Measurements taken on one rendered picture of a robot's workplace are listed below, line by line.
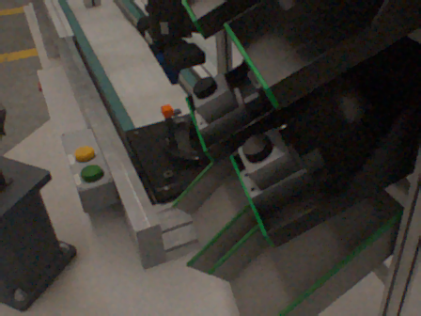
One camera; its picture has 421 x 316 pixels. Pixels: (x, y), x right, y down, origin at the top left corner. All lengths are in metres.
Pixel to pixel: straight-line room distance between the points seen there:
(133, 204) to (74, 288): 0.18
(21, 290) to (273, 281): 0.45
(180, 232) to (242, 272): 0.22
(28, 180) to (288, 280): 0.45
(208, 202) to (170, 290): 0.18
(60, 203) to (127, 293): 0.30
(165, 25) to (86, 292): 0.48
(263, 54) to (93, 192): 0.58
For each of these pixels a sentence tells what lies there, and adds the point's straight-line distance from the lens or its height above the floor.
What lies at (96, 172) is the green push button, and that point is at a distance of 0.96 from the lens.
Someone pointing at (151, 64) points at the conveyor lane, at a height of 0.92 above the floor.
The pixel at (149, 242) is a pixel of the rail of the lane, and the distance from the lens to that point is 0.87.
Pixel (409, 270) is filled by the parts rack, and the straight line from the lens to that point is 0.54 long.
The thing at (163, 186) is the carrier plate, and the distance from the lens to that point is 0.90.
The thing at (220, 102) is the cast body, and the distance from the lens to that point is 0.57.
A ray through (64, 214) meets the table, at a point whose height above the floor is 0.86.
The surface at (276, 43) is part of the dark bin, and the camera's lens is 0.45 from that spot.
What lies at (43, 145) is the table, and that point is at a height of 0.86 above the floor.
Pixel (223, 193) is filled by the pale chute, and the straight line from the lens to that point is 0.76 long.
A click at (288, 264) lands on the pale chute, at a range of 0.64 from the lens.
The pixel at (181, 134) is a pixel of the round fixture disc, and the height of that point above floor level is 0.99.
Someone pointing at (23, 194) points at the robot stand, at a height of 1.06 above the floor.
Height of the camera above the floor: 1.55
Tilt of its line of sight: 38 degrees down
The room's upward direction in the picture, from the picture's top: 4 degrees counter-clockwise
